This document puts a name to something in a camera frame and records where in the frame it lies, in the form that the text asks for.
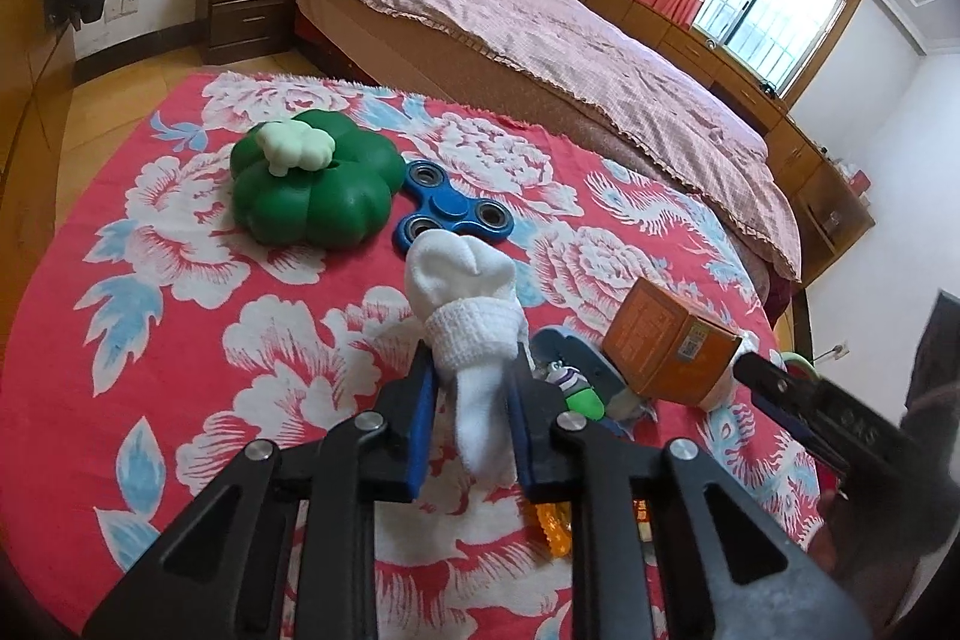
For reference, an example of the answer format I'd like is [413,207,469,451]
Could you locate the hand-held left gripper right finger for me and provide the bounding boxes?
[506,370,875,640]

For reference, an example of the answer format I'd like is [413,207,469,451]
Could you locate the white sock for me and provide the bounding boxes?
[405,230,530,483]

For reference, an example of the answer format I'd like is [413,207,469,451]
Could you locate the blue fidget spinner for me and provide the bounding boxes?
[394,158,515,255]

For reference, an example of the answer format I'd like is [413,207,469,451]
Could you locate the pink checked blanket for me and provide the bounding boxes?
[304,0,802,281]

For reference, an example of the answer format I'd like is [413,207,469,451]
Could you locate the orange cardboard box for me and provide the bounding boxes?
[602,276,743,405]

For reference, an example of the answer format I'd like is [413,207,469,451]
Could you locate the barred window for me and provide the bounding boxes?
[690,0,863,101]

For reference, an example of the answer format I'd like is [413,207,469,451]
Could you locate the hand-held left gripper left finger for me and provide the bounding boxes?
[81,351,443,640]

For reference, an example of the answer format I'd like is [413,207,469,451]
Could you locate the long wooden cabinet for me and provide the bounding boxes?
[551,0,877,289]

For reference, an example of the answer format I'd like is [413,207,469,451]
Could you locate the green pumpkin-shaped toy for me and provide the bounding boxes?
[229,110,406,250]

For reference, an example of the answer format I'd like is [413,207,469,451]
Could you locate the dark wooden nightstand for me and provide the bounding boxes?
[195,0,316,67]

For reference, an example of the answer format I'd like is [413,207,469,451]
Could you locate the red stool with green rim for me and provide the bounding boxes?
[776,351,817,382]

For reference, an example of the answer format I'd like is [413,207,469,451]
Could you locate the red floral tablecloth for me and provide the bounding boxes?
[11,70,826,640]

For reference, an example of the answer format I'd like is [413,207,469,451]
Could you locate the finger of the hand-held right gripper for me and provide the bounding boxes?
[733,351,833,402]
[750,391,845,470]

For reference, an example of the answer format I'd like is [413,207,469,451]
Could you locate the wooden wardrobe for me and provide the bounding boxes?
[0,0,76,311]

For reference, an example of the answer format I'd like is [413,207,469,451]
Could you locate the small striped green toy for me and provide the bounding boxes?
[551,361,605,420]

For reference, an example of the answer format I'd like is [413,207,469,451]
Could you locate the yellow plastic comb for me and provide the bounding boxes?
[534,500,577,560]

